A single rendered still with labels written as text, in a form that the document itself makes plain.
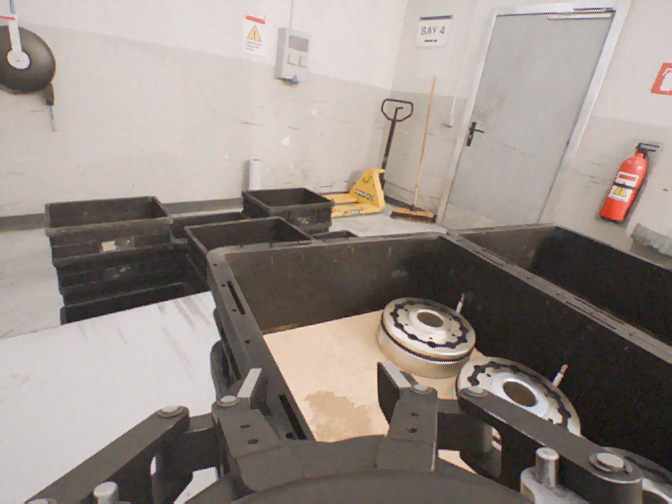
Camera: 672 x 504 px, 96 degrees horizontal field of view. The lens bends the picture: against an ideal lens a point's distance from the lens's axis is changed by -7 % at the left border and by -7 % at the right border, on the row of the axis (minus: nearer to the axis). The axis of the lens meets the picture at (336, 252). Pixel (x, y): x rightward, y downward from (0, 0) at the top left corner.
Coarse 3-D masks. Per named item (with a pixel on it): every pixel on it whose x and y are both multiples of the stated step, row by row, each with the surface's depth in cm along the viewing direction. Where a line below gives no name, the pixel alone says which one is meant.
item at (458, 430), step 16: (416, 384) 14; (448, 400) 12; (448, 416) 11; (464, 416) 11; (448, 432) 11; (464, 432) 11; (480, 432) 11; (448, 448) 11; (464, 448) 11; (480, 448) 11
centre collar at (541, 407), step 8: (496, 376) 29; (504, 376) 29; (512, 376) 29; (520, 376) 29; (496, 384) 28; (504, 384) 28; (512, 384) 29; (520, 384) 28; (528, 384) 28; (496, 392) 27; (528, 392) 28; (536, 392) 27; (536, 400) 27; (544, 400) 27; (528, 408) 26; (536, 408) 26; (544, 408) 26; (544, 416) 26
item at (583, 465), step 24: (480, 408) 10; (504, 408) 10; (504, 432) 9; (528, 432) 9; (552, 432) 9; (480, 456) 11; (504, 456) 9; (528, 456) 8; (576, 456) 7; (600, 456) 7; (504, 480) 9; (576, 480) 7; (600, 480) 7; (624, 480) 6
